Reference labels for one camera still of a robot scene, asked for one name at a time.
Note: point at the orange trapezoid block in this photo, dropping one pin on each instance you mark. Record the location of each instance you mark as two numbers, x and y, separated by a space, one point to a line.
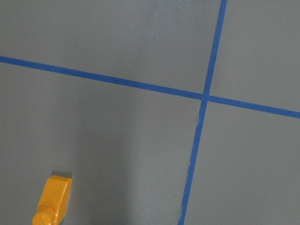
53 203

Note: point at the blue tape grid lines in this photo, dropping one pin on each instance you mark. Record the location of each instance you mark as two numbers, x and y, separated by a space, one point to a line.
163 112

